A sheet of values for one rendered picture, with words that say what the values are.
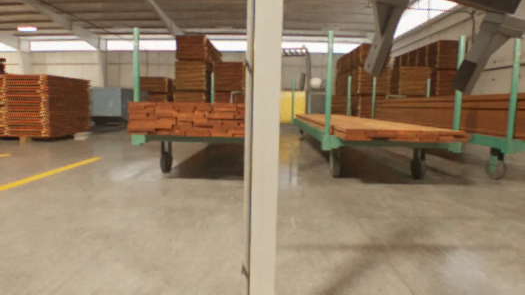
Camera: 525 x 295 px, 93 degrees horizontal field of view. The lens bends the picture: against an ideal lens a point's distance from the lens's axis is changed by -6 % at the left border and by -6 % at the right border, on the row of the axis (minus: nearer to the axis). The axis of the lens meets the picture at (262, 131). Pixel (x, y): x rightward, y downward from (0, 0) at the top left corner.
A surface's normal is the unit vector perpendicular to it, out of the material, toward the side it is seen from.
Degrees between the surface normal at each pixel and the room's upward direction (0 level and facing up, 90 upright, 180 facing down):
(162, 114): 90
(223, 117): 90
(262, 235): 90
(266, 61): 90
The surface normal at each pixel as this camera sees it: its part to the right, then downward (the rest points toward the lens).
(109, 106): -0.02, 0.10
